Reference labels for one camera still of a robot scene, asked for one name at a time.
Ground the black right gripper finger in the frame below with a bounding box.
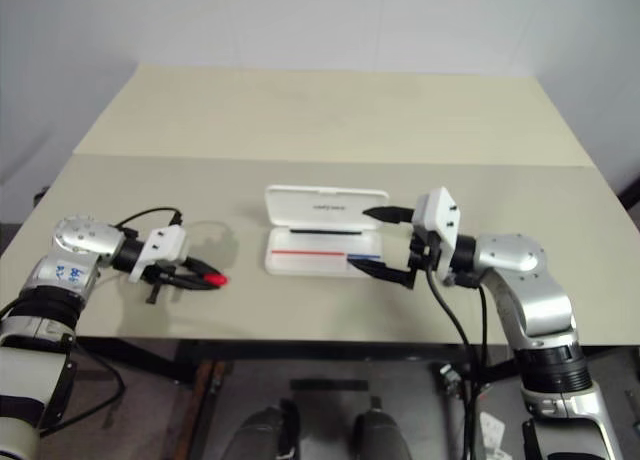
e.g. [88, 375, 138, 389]
[347, 258, 418, 290]
[362, 205, 416, 226]

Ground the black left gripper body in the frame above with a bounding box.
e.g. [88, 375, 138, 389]
[142, 258, 192, 306]

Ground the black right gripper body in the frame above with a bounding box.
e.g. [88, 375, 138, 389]
[406, 223, 445, 277]

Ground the black marker with red cap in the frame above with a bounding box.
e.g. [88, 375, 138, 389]
[187, 272, 230, 288]

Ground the white plastic pencil case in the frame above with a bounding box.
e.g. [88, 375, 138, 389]
[262, 183, 391, 278]

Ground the brown metal bar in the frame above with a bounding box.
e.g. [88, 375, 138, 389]
[191, 360, 224, 460]

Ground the black tape strip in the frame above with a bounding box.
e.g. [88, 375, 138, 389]
[289, 376, 370, 394]

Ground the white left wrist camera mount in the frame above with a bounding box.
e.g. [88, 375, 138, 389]
[128, 224, 189, 284]

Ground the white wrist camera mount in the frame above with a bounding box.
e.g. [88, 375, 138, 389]
[411, 185, 464, 272]
[128, 224, 189, 284]

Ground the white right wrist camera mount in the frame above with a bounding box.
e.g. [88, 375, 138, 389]
[411, 185, 464, 272]

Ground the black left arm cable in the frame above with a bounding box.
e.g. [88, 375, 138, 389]
[115, 207, 184, 236]

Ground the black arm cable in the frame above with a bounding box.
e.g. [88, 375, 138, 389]
[424, 267, 494, 460]
[115, 207, 184, 236]

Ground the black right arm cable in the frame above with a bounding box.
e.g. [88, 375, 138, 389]
[424, 267, 494, 460]

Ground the black table frame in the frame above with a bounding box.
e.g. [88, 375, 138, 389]
[77, 336, 640, 384]

